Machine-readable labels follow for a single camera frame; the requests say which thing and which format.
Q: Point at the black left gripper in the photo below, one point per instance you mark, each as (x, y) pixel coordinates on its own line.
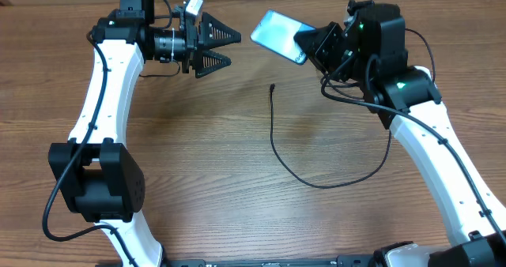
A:
(205, 41)

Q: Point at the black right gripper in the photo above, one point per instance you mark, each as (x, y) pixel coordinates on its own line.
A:
(324, 41)

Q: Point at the Samsung Galaxy smartphone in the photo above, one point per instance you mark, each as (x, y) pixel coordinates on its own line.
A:
(276, 33)

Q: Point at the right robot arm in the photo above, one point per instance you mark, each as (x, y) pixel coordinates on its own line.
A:
(369, 47)

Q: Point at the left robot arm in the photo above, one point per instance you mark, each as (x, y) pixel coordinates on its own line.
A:
(95, 174)

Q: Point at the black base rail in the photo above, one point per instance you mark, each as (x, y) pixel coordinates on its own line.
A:
(355, 260)

